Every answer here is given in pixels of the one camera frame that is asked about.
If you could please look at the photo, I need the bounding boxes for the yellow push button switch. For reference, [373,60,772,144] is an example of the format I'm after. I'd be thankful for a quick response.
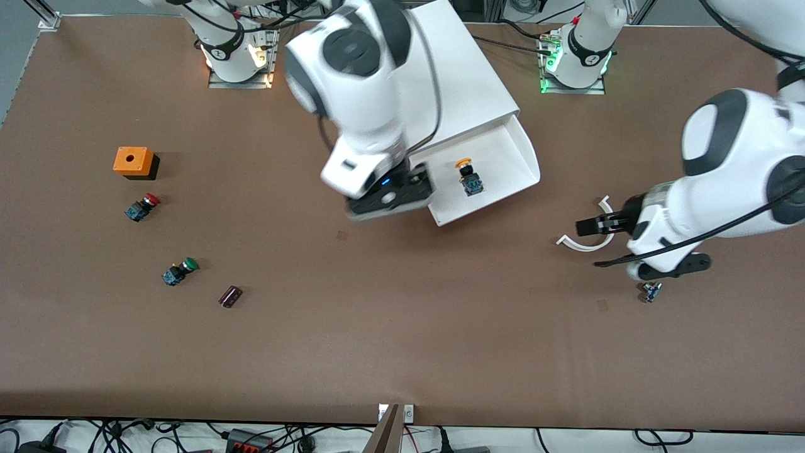
[455,158,485,197]

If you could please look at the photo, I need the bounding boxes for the white curved plastic strip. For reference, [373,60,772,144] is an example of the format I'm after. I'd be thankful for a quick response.
[557,196,618,252]

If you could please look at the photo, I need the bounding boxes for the orange box with hole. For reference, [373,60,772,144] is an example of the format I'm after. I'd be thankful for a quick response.
[113,147,160,181]

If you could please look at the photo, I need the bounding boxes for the dark grey power strip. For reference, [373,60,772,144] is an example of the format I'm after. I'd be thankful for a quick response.
[225,428,275,453]

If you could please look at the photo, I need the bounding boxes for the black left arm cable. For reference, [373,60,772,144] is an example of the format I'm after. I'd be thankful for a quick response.
[594,182,805,268]

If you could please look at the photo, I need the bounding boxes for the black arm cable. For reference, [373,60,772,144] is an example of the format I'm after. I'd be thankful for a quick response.
[594,182,805,268]
[402,13,442,155]

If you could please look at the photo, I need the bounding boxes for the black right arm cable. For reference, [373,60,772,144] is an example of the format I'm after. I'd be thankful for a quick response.
[402,13,442,155]

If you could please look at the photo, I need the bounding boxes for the black base cables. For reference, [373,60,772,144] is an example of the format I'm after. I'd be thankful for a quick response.
[472,19,557,59]

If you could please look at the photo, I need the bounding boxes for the black floor cable loop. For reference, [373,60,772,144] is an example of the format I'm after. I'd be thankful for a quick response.
[634,429,694,449]

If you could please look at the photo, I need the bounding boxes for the green push button switch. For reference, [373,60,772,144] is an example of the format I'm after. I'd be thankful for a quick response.
[162,257,199,287]

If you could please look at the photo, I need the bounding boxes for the aluminium profile post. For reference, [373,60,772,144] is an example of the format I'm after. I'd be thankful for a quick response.
[364,404,403,453]

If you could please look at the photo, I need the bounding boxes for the red push button switch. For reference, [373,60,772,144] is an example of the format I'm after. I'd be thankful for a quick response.
[125,193,161,222]

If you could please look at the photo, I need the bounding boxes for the tangled black floor cables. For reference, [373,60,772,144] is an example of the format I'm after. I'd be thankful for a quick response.
[0,418,221,453]

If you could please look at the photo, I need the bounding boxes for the aluminium corner post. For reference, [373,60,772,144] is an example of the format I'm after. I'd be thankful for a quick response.
[25,0,62,31]

